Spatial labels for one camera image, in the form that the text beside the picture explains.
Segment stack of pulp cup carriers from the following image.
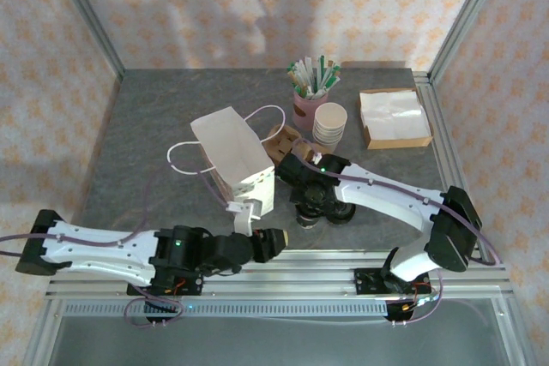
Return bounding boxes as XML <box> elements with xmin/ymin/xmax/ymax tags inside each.
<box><xmin>263</xmin><ymin>125</ymin><xmax>334</xmax><ymax>166</ymax></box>

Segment brown pulp cup carrier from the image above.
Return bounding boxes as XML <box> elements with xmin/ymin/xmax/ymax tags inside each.
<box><xmin>263</xmin><ymin>123</ymin><xmax>334</xmax><ymax>165</ymax></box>

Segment white patterned paper bag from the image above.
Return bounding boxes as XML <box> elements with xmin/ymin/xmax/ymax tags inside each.
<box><xmin>166</xmin><ymin>105</ymin><xmax>287</xmax><ymax>218</ymax></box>

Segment pink tin canister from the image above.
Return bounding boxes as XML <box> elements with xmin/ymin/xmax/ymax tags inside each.
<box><xmin>293</xmin><ymin>87</ymin><xmax>330</xmax><ymax>131</ymax></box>

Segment stack of white paper cups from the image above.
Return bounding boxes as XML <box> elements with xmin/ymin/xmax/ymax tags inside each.
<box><xmin>311</xmin><ymin>102</ymin><xmax>348</xmax><ymax>146</ymax></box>

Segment brown cardboard napkin box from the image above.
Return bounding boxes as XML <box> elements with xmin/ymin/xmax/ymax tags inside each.
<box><xmin>359</xmin><ymin>87</ymin><xmax>434</xmax><ymax>151</ymax></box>

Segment grey metal lower shelf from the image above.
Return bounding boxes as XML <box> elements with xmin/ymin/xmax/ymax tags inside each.
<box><xmin>25</xmin><ymin>297</ymin><xmax>528</xmax><ymax>366</ymax></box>

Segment white paper napkins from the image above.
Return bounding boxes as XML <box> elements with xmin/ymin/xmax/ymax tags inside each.
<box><xmin>359</xmin><ymin>89</ymin><xmax>432</xmax><ymax>141</ymax></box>

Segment aluminium front rail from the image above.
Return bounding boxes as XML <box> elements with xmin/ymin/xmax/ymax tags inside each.
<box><xmin>45</xmin><ymin>249</ymin><xmax>514</xmax><ymax>301</ymax></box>

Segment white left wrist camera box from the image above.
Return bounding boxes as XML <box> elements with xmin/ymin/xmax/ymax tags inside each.
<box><xmin>226</xmin><ymin>200</ymin><xmax>263</xmax><ymax>237</ymax></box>

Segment slotted grey cable channel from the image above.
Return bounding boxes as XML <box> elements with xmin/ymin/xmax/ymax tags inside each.
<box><xmin>57</xmin><ymin>299</ymin><xmax>514</xmax><ymax>320</ymax></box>

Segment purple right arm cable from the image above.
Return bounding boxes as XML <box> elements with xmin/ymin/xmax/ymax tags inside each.
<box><xmin>295</xmin><ymin>137</ymin><xmax>503</xmax><ymax>327</ymax></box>

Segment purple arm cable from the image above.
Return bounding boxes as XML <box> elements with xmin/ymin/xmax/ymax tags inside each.
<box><xmin>0</xmin><ymin>171</ymin><xmax>235</xmax><ymax>331</ymax></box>
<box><xmin>295</xmin><ymin>137</ymin><xmax>503</xmax><ymax>327</ymax></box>

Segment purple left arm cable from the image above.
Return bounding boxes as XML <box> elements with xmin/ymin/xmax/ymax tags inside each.
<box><xmin>0</xmin><ymin>171</ymin><xmax>235</xmax><ymax>331</ymax></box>

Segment aluminium side rail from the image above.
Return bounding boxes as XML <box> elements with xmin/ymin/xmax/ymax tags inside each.
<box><xmin>412</xmin><ymin>69</ymin><xmax>507</xmax><ymax>268</ymax></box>

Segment right aluminium frame post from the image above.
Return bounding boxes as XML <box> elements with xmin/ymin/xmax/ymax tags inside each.
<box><xmin>427</xmin><ymin>0</ymin><xmax>515</xmax><ymax>81</ymax></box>

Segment aluminium frame post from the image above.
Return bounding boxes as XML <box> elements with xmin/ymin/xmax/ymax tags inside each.
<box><xmin>45</xmin><ymin>0</ymin><xmax>126</xmax><ymax>81</ymax></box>
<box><xmin>427</xmin><ymin>0</ymin><xmax>515</xmax><ymax>81</ymax></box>

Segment left aluminium frame post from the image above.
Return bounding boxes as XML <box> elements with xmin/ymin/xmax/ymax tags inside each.
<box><xmin>45</xmin><ymin>0</ymin><xmax>126</xmax><ymax>81</ymax></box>

